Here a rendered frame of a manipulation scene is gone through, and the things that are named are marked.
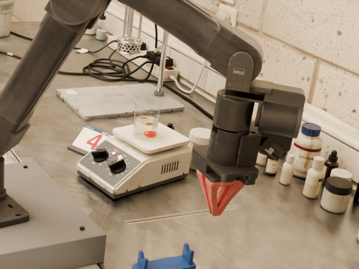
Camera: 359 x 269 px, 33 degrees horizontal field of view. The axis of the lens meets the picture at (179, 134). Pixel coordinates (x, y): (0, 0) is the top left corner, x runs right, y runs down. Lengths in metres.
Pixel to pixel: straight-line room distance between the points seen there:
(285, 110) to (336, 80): 0.58
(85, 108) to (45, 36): 0.67
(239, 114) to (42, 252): 0.35
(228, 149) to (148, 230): 0.26
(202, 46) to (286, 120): 0.16
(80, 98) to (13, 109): 0.69
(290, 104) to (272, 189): 0.44
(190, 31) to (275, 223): 0.47
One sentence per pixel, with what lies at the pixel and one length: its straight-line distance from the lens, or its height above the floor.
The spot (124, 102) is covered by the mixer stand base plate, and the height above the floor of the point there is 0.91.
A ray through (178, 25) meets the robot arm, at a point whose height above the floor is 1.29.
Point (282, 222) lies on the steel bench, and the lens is 1.20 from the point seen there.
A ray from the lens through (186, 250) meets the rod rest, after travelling 1.01.
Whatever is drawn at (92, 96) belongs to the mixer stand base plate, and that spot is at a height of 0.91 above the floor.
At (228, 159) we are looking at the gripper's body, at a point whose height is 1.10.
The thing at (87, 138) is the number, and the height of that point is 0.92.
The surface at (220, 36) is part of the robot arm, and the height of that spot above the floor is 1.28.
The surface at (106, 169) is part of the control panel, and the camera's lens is 1.20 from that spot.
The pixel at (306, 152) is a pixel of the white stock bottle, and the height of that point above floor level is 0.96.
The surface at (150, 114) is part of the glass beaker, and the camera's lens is 1.21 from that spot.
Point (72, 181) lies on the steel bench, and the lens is 1.24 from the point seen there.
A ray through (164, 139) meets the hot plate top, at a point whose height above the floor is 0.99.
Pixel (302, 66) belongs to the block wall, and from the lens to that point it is 1.54.
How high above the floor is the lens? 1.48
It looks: 23 degrees down
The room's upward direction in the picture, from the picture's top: 8 degrees clockwise
